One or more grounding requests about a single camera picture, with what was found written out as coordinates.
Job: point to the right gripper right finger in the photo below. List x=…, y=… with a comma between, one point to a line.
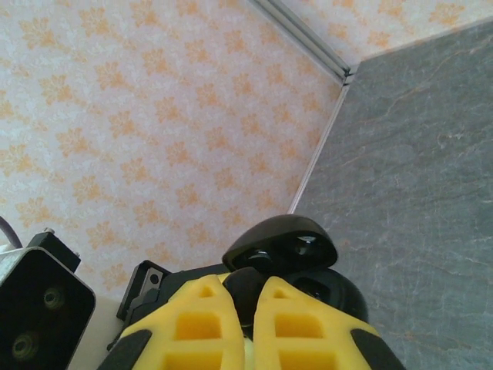
x=335, y=339

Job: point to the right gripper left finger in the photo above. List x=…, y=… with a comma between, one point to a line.
x=231, y=347

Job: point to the black round earbud case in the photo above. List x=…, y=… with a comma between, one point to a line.
x=277, y=231

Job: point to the aluminium frame post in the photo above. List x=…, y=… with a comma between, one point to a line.
x=307, y=38

